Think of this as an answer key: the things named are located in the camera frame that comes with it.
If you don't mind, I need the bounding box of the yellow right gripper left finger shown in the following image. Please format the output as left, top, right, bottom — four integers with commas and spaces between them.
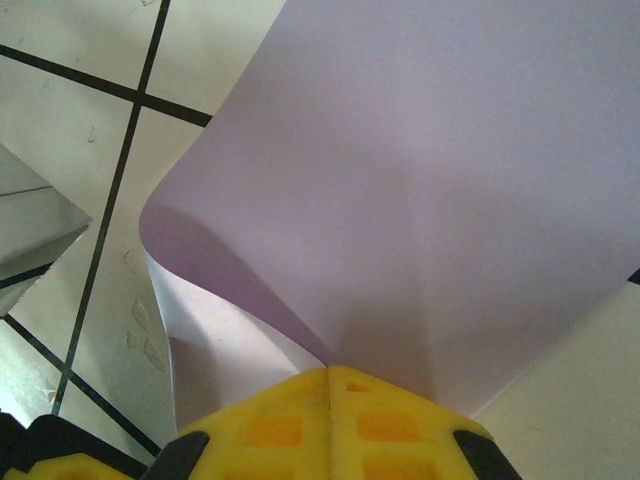
149, 365, 330, 480

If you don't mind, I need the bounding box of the lilac paper sheet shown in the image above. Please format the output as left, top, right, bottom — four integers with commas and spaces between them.
137, 0, 640, 436

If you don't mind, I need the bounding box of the silver metal block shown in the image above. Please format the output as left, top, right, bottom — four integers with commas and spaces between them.
0, 143, 95, 321

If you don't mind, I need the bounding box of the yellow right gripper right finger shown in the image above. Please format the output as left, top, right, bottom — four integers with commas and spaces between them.
327, 364, 524, 480

